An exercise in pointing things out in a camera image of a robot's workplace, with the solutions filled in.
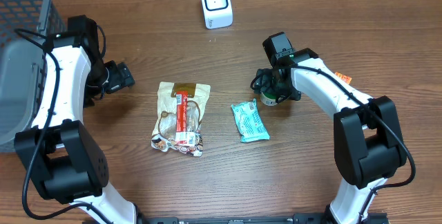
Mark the white barcode scanner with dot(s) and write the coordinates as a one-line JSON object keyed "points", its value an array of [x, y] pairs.
{"points": [[217, 13]]}

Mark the grey plastic basket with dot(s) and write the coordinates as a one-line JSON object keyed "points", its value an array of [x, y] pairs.
{"points": [[23, 71]]}

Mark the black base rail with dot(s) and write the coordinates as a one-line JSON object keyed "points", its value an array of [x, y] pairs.
{"points": [[241, 220]]}

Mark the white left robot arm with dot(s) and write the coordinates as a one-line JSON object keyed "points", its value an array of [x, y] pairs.
{"points": [[65, 167]]}

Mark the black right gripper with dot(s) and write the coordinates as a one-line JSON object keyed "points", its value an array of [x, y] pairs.
{"points": [[264, 86]]}

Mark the brown snack bag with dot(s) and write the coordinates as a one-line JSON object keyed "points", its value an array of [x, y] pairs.
{"points": [[163, 135]]}

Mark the teal snack packet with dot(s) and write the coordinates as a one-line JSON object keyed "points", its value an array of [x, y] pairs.
{"points": [[248, 122]]}

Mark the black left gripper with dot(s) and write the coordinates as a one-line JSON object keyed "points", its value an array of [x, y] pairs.
{"points": [[121, 77]]}

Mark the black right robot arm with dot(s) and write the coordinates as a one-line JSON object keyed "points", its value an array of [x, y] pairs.
{"points": [[368, 142]]}

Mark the green lid jar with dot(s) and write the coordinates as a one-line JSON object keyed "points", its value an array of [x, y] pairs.
{"points": [[268, 99]]}

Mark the orange snack packet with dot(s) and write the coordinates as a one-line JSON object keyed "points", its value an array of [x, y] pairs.
{"points": [[345, 78]]}

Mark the red white snack bar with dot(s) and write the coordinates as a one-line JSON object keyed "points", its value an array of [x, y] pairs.
{"points": [[182, 136]]}

